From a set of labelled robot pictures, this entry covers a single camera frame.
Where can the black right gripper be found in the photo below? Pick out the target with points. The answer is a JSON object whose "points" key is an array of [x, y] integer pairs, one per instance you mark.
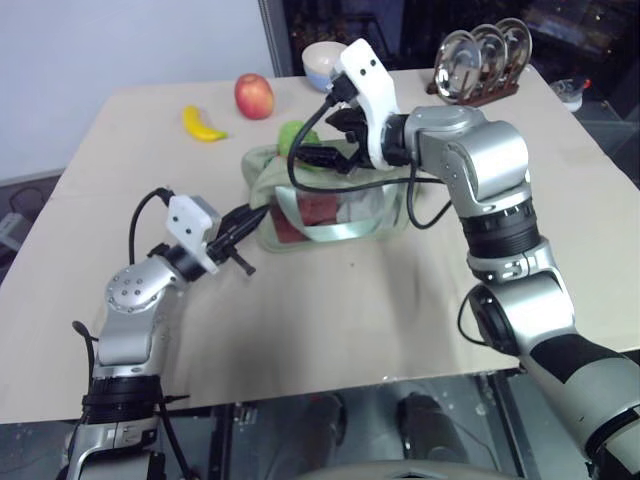
{"points": [[356, 145]]}

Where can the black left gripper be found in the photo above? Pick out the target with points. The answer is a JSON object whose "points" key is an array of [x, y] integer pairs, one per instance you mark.
{"points": [[222, 242]]}

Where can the green fruit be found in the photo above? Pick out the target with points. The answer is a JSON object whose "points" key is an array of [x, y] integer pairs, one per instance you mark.
{"points": [[287, 136]]}

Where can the green clear zipper pouch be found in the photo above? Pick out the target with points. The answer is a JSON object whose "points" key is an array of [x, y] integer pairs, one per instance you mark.
{"points": [[270, 180]]}

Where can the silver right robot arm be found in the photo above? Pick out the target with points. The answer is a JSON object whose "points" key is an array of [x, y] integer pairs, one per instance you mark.
{"points": [[492, 150]]}

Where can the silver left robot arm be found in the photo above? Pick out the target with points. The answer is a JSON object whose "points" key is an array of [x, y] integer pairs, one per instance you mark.
{"points": [[125, 325]]}

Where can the red item inside pouch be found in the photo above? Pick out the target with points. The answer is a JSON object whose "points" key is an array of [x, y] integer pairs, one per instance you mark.
{"points": [[312, 210]]}

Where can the white and blue bowl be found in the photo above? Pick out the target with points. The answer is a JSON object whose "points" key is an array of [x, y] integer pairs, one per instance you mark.
{"points": [[317, 65]]}

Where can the red apple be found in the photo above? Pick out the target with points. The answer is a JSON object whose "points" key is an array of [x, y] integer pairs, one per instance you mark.
{"points": [[254, 96]]}

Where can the yellow banana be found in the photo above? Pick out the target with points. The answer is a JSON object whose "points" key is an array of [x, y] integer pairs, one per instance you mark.
{"points": [[197, 127]]}

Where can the round steel plate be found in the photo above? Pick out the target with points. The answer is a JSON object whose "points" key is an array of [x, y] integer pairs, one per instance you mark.
{"points": [[455, 62], [517, 40], [492, 50]]}

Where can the dark wooden plate rack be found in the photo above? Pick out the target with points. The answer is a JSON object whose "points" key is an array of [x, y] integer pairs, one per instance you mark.
{"points": [[492, 93]]}

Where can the grey rounded robot torso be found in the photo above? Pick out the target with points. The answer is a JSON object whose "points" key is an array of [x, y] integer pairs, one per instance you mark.
{"points": [[400, 470]]}

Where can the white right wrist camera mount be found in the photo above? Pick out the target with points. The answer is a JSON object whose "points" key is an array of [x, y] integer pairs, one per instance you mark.
{"points": [[370, 95]]}

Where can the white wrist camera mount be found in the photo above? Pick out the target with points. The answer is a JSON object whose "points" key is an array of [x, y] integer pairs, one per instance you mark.
{"points": [[370, 95], [187, 220]]}

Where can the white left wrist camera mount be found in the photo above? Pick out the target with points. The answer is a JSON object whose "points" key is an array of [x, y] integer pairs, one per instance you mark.
{"points": [[187, 220]]}

